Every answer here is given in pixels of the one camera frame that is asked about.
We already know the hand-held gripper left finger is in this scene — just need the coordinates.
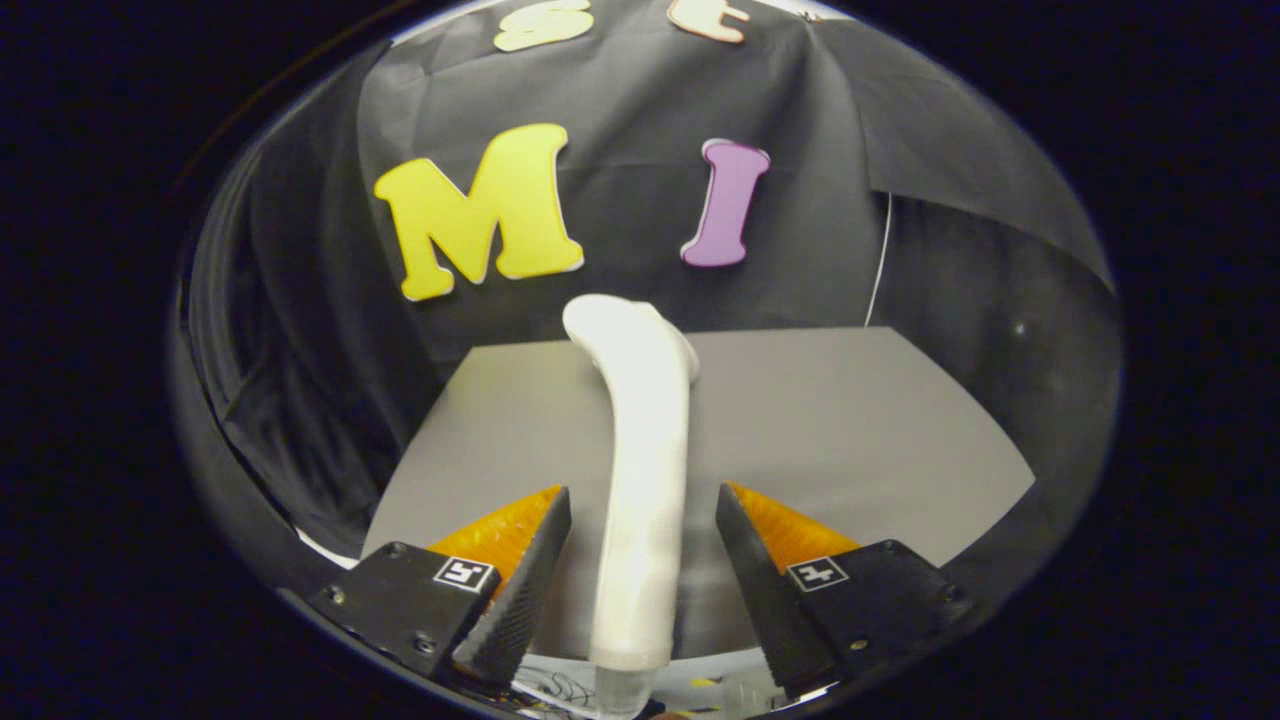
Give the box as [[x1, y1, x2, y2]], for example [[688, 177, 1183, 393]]
[[305, 485, 573, 689]]

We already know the white shirt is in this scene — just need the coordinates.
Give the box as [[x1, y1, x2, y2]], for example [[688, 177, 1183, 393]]
[[296, 528, 353, 563]]

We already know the white garment steamer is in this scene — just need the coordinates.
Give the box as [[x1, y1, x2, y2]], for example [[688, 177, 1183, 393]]
[[562, 293, 701, 719]]

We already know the black suit jacket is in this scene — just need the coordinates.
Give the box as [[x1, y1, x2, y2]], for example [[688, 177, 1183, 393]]
[[185, 150, 441, 561]]

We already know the black backdrop cloth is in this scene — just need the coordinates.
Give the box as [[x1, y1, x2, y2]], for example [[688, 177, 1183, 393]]
[[180, 0, 1116, 561]]

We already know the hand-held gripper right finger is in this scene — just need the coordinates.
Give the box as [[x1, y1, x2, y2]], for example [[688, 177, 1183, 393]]
[[715, 482, 976, 699]]

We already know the grey cabinet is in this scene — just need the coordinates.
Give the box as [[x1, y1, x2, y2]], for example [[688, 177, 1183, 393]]
[[362, 326, 1036, 661]]

